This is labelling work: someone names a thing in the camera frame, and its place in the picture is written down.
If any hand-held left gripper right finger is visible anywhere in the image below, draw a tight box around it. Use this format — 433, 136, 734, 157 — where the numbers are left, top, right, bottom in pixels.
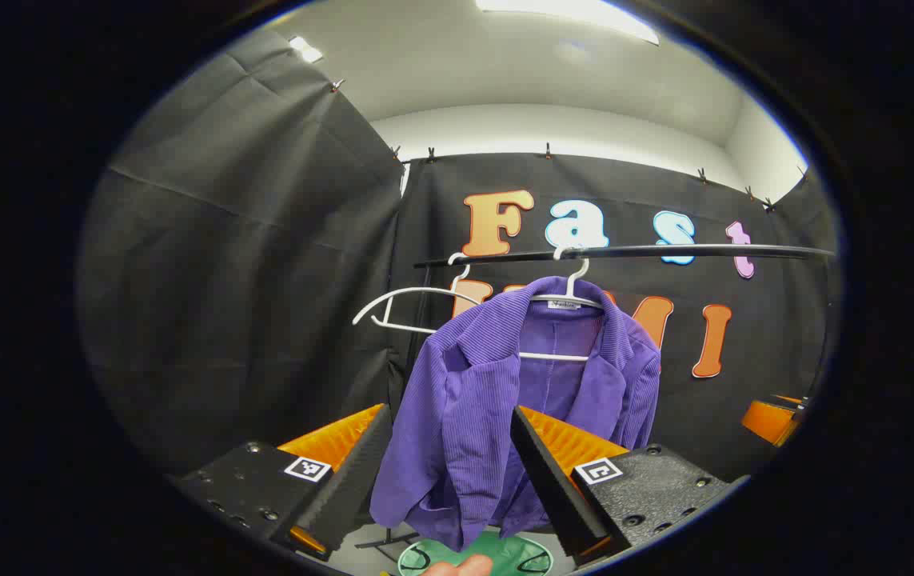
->
509, 405, 749, 569

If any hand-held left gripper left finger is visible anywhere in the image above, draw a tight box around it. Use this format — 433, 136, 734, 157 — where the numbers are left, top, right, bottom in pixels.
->
173, 402, 393, 561

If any green laundry hamper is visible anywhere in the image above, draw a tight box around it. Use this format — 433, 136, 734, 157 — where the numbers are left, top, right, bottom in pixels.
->
397, 530, 555, 576

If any purple corduroy jacket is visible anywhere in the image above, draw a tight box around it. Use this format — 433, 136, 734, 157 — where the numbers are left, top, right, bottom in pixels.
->
369, 276, 663, 553

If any white plastic clothes hanger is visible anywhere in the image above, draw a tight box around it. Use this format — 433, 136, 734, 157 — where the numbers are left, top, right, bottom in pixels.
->
353, 252, 481, 335
518, 248, 609, 362

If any long ceiling light panel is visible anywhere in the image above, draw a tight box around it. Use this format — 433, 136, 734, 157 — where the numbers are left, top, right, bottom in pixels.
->
477, 0, 660, 45

